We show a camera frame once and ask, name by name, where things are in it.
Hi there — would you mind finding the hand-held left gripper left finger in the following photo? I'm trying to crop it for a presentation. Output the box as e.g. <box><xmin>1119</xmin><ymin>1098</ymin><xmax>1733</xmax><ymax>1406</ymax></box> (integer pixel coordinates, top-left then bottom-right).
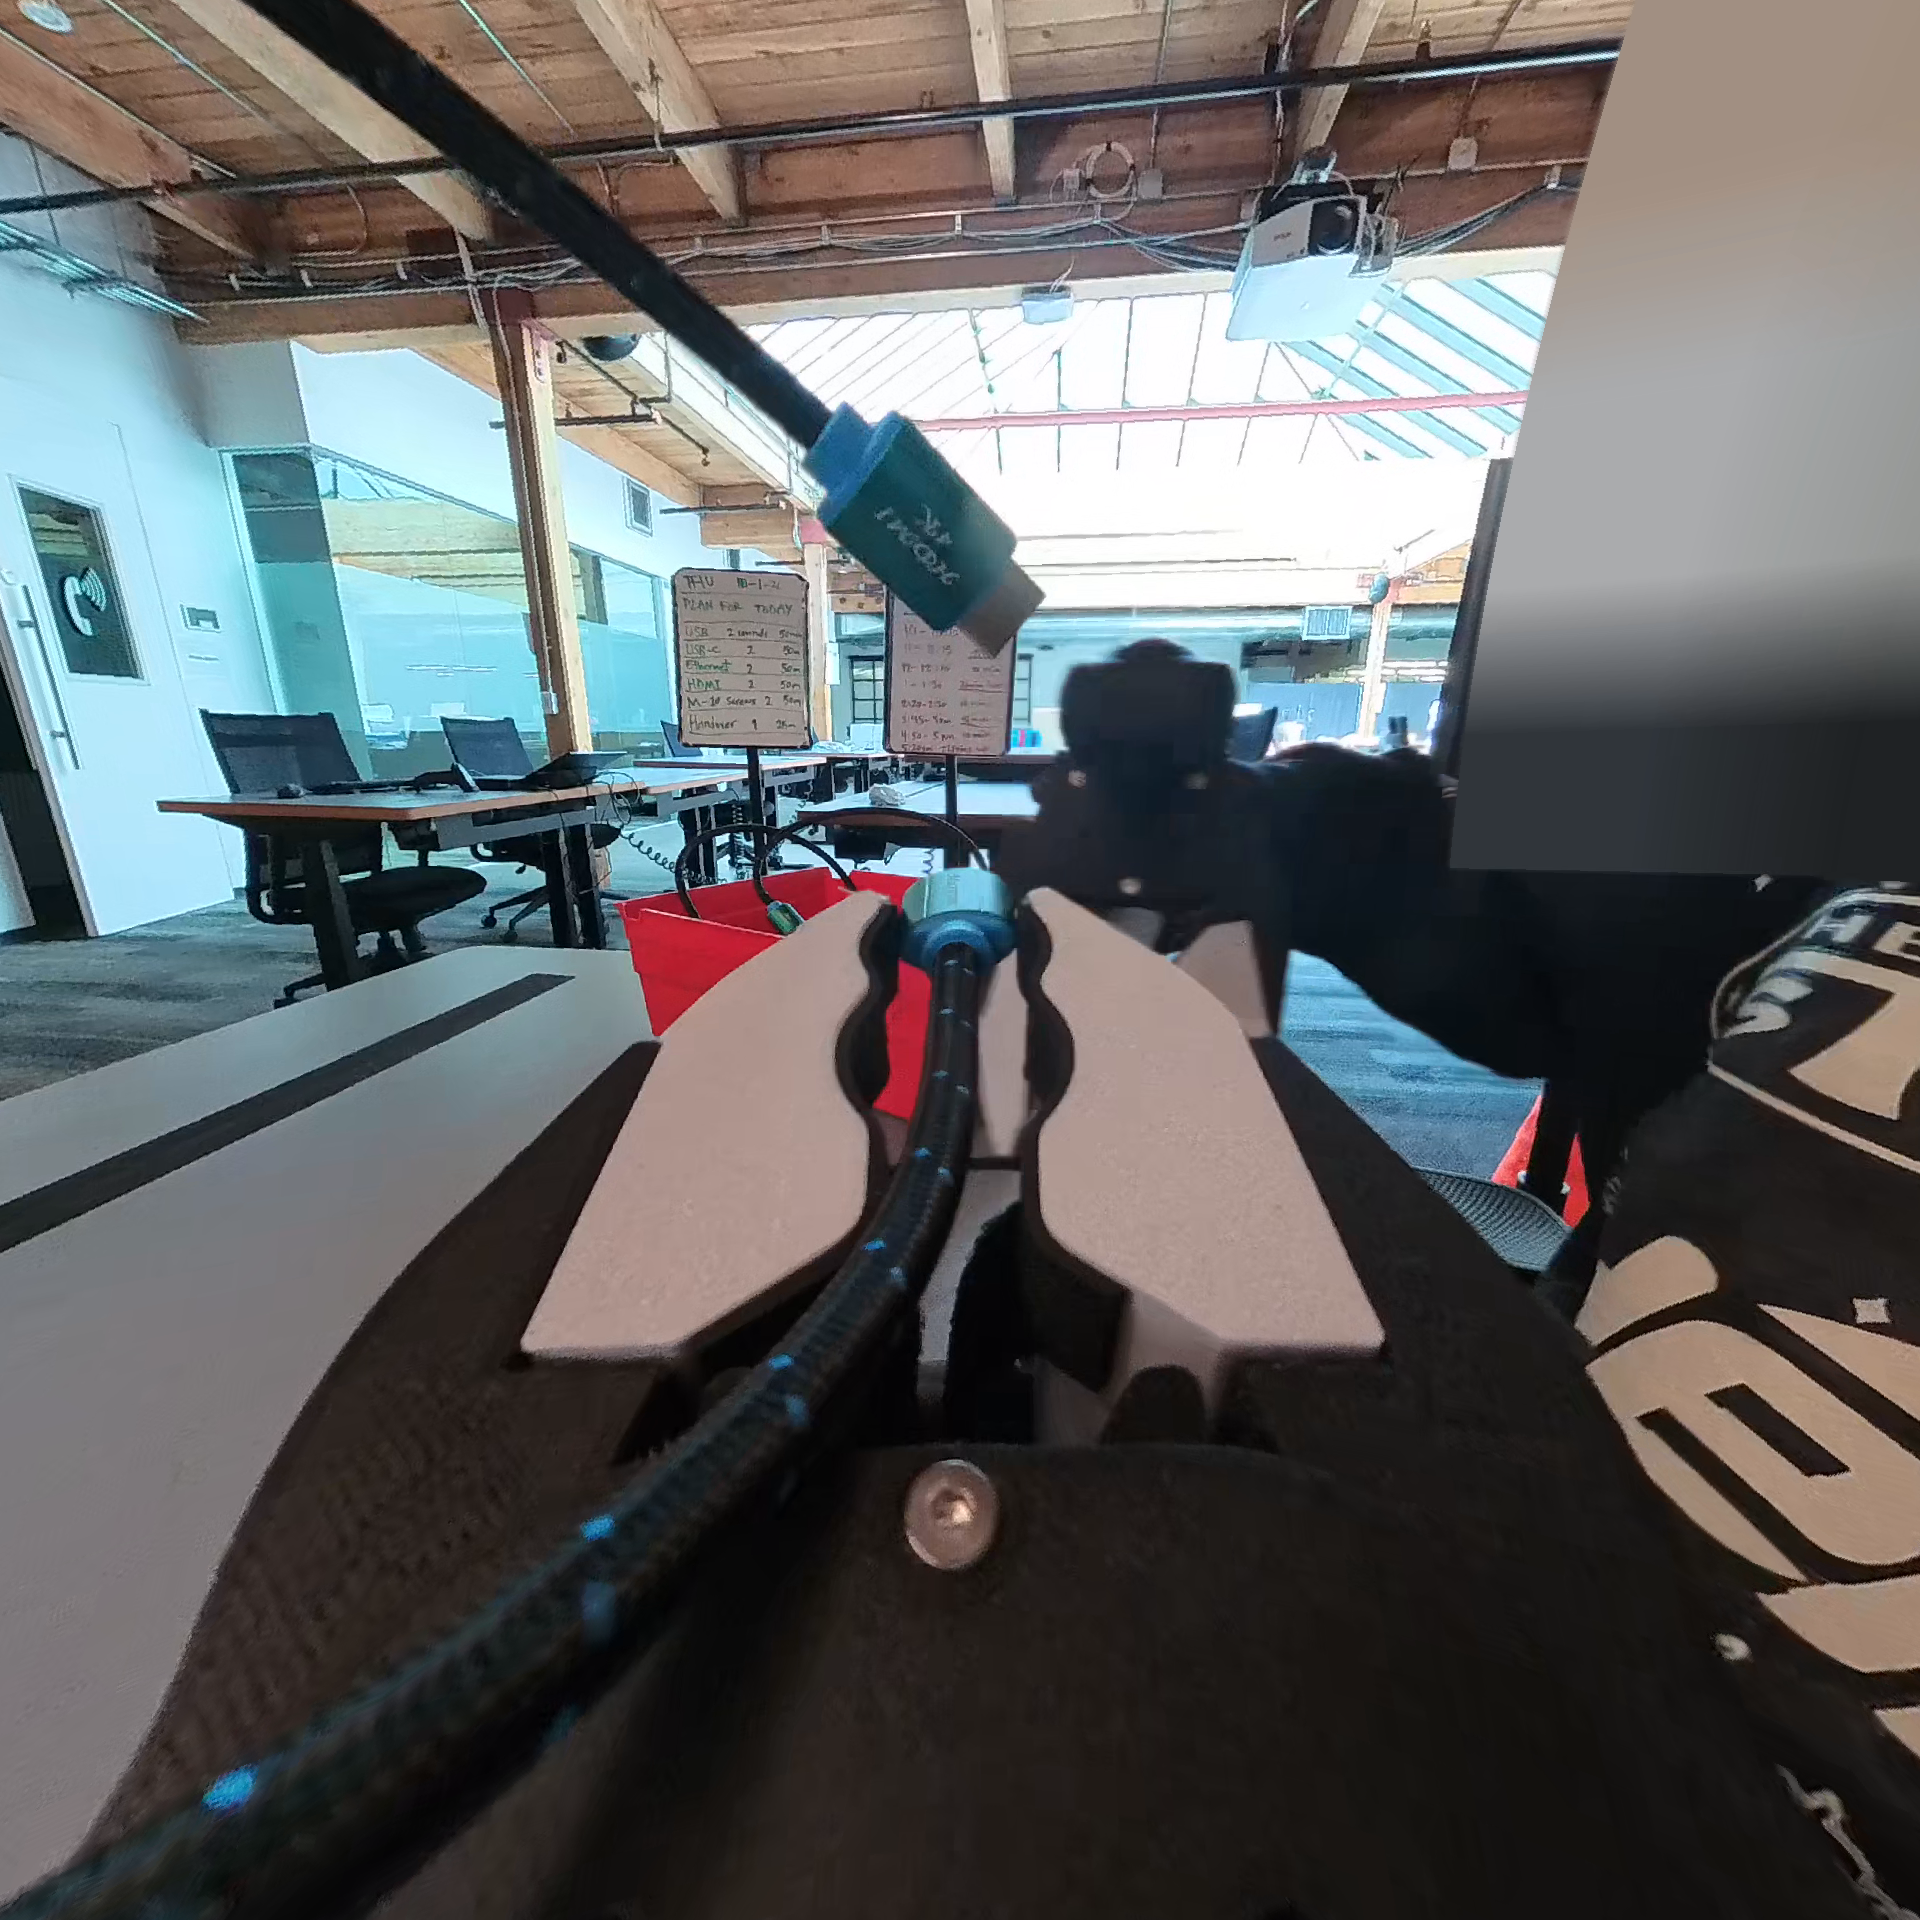
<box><xmin>518</xmin><ymin>886</ymin><xmax>902</xmax><ymax>1368</ymax></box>

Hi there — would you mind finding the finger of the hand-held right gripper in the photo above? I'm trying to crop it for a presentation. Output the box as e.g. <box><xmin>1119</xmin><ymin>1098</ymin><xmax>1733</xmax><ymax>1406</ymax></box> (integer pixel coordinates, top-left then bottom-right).
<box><xmin>1181</xmin><ymin>913</ymin><xmax>1283</xmax><ymax>1041</ymax></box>

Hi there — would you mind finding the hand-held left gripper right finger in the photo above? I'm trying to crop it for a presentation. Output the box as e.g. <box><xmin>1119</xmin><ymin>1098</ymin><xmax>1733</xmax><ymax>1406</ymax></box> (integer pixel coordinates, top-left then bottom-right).
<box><xmin>1015</xmin><ymin>884</ymin><xmax>1386</xmax><ymax>1440</ymax></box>

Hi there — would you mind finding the black braided HDMI cable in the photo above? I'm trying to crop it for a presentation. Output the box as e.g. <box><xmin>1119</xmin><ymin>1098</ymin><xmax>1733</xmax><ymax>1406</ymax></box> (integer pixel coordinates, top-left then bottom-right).
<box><xmin>0</xmin><ymin>0</ymin><xmax>1047</xmax><ymax>1920</ymax></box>

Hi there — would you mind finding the red plastic bin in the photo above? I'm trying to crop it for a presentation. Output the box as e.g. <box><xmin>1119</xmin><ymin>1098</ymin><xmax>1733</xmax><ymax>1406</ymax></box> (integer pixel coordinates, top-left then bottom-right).
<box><xmin>617</xmin><ymin>865</ymin><xmax>939</xmax><ymax>1120</ymax></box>

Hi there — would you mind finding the grey office desk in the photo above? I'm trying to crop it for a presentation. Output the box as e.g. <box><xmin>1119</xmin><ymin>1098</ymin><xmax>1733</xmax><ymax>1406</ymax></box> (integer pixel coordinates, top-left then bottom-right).
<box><xmin>796</xmin><ymin>780</ymin><xmax>1044</xmax><ymax>858</ymax></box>

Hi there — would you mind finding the whiteboard with written list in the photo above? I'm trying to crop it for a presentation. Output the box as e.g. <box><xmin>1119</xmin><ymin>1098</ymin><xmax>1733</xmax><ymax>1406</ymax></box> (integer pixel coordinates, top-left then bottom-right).
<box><xmin>885</xmin><ymin>584</ymin><xmax>1019</xmax><ymax>840</ymax></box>

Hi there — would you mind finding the black mesh office chair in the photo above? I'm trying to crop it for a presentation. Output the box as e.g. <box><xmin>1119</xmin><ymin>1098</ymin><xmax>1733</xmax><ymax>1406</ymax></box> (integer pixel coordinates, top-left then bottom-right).
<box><xmin>1418</xmin><ymin>1170</ymin><xmax>1577</xmax><ymax>1277</ymax></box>

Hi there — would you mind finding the orange white cone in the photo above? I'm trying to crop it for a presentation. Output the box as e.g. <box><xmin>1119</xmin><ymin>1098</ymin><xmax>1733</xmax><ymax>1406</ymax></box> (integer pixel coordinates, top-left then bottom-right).
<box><xmin>1492</xmin><ymin>1087</ymin><xmax>1593</xmax><ymax>1232</ymax></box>

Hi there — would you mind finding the whiteboard with table grid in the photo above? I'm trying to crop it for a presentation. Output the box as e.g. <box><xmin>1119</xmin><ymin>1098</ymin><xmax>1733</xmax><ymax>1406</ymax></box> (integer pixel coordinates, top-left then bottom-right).
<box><xmin>673</xmin><ymin>566</ymin><xmax>812</xmax><ymax>886</ymax></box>

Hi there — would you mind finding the wooden office desk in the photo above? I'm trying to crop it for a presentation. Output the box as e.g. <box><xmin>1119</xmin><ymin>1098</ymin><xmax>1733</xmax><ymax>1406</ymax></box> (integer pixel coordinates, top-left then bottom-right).
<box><xmin>158</xmin><ymin>756</ymin><xmax>842</xmax><ymax>998</ymax></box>

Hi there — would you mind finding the white ceiling projector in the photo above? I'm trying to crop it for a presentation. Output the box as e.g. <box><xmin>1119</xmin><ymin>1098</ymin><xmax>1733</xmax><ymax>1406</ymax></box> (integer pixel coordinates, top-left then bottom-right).
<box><xmin>1227</xmin><ymin>151</ymin><xmax>1404</xmax><ymax>344</ymax></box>

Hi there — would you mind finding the person's black printed hoodie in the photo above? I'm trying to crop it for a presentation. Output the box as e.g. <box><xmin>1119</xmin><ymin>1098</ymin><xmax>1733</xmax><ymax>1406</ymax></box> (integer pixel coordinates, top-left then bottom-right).
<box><xmin>1559</xmin><ymin>877</ymin><xmax>1920</xmax><ymax>1920</ymax></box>

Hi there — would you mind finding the glass partition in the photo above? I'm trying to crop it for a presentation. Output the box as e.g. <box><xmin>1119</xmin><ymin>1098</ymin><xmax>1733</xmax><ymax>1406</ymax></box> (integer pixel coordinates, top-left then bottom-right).
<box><xmin>225</xmin><ymin>446</ymin><xmax>677</xmax><ymax>751</ymax></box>

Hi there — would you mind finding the phone symbol door sign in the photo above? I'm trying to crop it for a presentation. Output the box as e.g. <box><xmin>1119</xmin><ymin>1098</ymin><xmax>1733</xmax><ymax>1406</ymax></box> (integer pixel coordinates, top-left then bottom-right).
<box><xmin>15</xmin><ymin>481</ymin><xmax>143</xmax><ymax>684</ymax></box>

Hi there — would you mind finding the wooden post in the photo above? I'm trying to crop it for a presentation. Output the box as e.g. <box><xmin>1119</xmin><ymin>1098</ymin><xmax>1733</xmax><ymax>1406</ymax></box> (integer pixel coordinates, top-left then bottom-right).
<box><xmin>492</xmin><ymin>292</ymin><xmax>594</xmax><ymax>758</ymax></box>

